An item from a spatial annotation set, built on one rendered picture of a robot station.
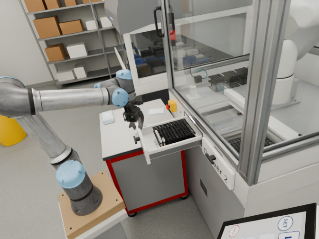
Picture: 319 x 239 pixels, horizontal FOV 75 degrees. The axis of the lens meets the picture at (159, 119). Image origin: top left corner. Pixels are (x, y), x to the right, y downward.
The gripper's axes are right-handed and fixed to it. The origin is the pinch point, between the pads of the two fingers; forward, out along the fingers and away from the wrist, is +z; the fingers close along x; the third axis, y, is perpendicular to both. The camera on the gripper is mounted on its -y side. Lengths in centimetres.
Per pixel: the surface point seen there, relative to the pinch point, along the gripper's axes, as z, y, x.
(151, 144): 13.4, -1.0, 5.9
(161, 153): 11.5, 8.7, 14.9
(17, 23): -44, -279, -364
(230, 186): 12, 25, 52
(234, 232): -5, 55, 52
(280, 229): -16, 59, 61
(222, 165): 6, 19, 48
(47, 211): 97, 11, -109
